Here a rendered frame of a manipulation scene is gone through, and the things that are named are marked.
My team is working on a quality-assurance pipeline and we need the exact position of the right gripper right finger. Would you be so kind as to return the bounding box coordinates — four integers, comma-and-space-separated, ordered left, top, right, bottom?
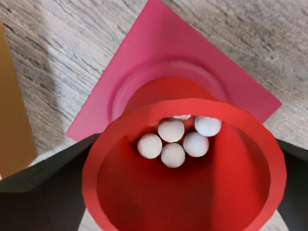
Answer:
275, 138, 308, 231

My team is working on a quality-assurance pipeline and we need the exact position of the pink square coaster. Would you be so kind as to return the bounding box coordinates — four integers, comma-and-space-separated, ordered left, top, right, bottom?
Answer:
66, 0, 282, 142

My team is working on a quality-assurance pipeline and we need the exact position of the red cup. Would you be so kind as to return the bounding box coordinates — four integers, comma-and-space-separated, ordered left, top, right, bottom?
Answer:
82, 76, 287, 231

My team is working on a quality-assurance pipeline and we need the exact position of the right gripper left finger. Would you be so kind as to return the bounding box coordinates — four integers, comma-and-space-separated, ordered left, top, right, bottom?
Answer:
0, 133, 101, 231

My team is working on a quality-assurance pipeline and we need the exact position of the tan rectangular block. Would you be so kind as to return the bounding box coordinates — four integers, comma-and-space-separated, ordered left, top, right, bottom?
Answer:
0, 19, 38, 179

